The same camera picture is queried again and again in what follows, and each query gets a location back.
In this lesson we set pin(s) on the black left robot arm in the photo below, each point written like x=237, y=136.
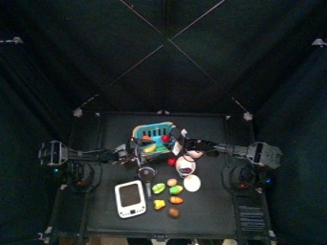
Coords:
x=85, y=155

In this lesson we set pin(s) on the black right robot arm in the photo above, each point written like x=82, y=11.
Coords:
x=256, y=153

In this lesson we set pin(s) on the dark purple toy eggplant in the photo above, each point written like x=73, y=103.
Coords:
x=186, y=171

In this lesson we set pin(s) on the pink white toy piece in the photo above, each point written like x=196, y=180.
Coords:
x=196, y=154

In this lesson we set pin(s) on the orange toy fruit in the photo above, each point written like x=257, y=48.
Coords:
x=146, y=138

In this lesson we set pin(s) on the white small tag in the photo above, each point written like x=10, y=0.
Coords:
x=185, y=132

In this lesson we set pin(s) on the yellow toy banana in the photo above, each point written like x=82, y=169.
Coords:
x=150, y=148

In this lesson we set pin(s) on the black toy frying pan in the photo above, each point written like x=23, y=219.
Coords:
x=147, y=173

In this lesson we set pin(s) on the white oval bowl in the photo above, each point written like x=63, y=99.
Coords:
x=186, y=163

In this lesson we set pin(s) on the blue toy shopping basket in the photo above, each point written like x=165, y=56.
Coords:
x=155, y=131

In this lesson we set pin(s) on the red toy tomato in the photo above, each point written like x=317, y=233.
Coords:
x=166, y=138

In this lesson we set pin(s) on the green toy vegetable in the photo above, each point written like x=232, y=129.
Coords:
x=162, y=149

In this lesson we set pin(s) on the red toy ball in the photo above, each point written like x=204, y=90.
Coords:
x=171, y=161

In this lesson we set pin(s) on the white round plate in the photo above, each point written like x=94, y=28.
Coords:
x=193, y=183

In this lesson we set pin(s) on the tan toy egg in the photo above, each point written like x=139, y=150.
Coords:
x=171, y=182

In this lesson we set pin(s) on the white toy tablet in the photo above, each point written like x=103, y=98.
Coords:
x=130, y=199

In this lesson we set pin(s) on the green toy pepper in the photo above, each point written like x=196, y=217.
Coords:
x=175, y=189

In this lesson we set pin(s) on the yellow toy pepper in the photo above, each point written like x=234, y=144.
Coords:
x=159, y=204

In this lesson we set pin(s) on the orange toy carrot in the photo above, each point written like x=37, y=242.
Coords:
x=177, y=200

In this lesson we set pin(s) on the brown toy potato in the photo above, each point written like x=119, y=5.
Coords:
x=174, y=212

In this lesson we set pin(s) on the silver frame clamp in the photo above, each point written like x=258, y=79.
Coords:
x=15, y=40
x=248, y=116
x=78, y=112
x=318, y=42

